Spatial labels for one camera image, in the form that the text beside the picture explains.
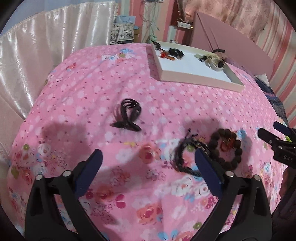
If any black claw hair clip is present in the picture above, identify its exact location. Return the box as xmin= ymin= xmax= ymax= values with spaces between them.
xmin=110 ymin=98 xmax=142 ymax=132

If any pink floral curtain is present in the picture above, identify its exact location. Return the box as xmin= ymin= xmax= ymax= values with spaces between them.
xmin=177 ymin=0 xmax=274 ymax=43

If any black fluffy scrunchie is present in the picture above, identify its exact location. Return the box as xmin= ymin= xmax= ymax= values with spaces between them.
xmin=168 ymin=48 xmax=184 ymax=59

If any right hand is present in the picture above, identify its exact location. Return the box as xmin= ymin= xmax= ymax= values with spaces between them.
xmin=280 ymin=167 xmax=296 ymax=198

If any black white patterned bag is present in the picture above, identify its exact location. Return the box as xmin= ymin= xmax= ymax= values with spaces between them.
xmin=110 ymin=23 xmax=134 ymax=45

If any pink floral bed quilt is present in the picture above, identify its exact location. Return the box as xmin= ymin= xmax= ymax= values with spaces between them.
xmin=8 ymin=44 xmax=285 ymax=240

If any purple knitted blanket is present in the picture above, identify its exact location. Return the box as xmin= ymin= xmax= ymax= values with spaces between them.
xmin=255 ymin=77 xmax=289 ymax=126

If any red black bead charm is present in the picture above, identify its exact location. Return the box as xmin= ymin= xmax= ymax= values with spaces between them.
xmin=160 ymin=51 xmax=177 ymax=61

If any brown wooden bead bracelet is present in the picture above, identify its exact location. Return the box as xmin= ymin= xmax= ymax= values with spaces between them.
xmin=209 ymin=128 xmax=243 ymax=171

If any white power strip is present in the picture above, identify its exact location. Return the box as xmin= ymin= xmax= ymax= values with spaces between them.
xmin=177 ymin=21 xmax=193 ymax=30

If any black cord beaded bracelet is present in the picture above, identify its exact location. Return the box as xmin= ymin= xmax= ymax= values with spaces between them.
xmin=172 ymin=128 xmax=210 ymax=176

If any pink headboard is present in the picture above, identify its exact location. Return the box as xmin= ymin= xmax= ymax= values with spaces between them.
xmin=190 ymin=11 xmax=274 ymax=79

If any white satin curtain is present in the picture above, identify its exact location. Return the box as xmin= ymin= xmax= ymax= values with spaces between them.
xmin=1 ymin=1 xmax=117 ymax=150

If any white shallow tray box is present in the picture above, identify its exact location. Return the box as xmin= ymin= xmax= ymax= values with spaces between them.
xmin=152 ymin=42 xmax=245 ymax=92

